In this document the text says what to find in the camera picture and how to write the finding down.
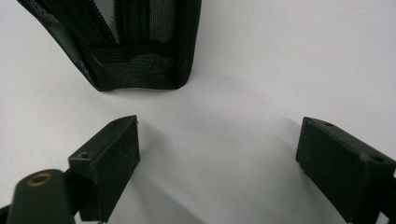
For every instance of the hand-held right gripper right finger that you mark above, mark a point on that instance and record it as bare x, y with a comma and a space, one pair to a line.
339, 161

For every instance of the black mesh zipper pouch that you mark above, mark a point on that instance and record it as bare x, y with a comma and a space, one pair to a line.
134, 62

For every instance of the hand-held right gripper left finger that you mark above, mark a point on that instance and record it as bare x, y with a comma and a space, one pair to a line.
109, 168

